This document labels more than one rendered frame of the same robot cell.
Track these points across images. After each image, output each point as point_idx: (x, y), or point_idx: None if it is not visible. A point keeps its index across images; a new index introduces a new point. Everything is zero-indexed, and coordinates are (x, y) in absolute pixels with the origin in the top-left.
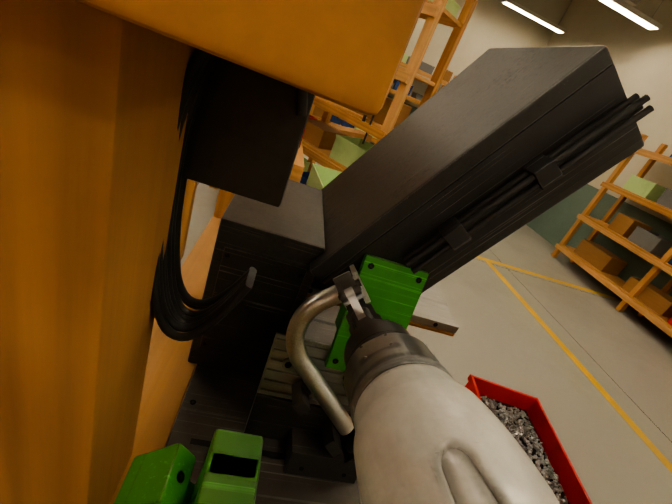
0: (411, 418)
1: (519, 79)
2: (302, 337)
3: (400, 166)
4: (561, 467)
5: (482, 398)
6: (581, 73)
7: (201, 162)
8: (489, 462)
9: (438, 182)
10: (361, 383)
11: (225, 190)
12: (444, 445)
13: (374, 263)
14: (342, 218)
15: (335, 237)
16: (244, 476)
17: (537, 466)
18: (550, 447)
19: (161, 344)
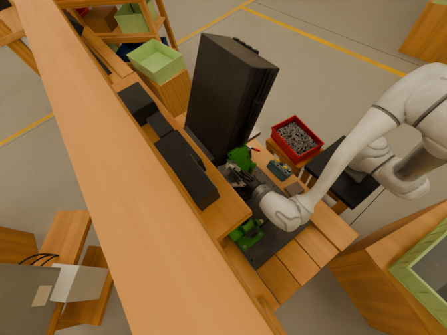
0: (269, 210)
1: (231, 75)
2: (229, 181)
3: (213, 117)
4: (310, 133)
5: (279, 129)
6: (250, 78)
7: None
8: (281, 211)
9: (232, 127)
10: (257, 203)
11: None
12: (275, 212)
13: (231, 153)
14: (209, 143)
15: (213, 152)
16: (248, 222)
17: (303, 139)
18: (305, 129)
19: None
